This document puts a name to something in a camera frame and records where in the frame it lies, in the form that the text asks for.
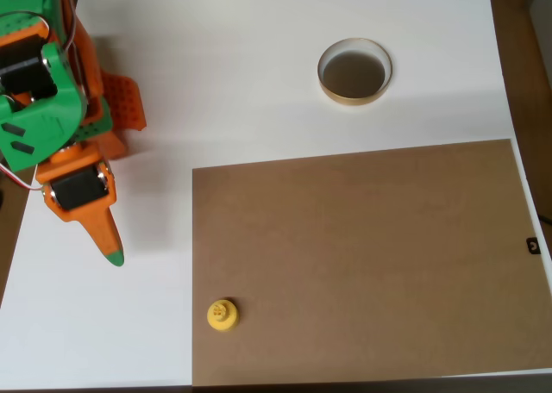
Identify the small yellow plastic piece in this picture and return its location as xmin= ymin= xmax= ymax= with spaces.
xmin=206 ymin=297 xmax=242 ymax=334

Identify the orange robot base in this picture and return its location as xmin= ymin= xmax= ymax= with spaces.
xmin=99 ymin=70 xmax=147 ymax=160

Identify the round shallow tin dish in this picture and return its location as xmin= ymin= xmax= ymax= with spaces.
xmin=317 ymin=37 xmax=394 ymax=107

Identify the white panel sheet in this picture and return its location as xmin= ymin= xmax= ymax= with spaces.
xmin=0 ymin=0 xmax=552 ymax=390

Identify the brown cardboard board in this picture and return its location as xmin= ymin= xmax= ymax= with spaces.
xmin=191 ymin=138 xmax=552 ymax=388

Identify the white red black servo cable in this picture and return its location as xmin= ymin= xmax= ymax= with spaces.
xmin=0 ymin=158 xmax=47 ymax=192

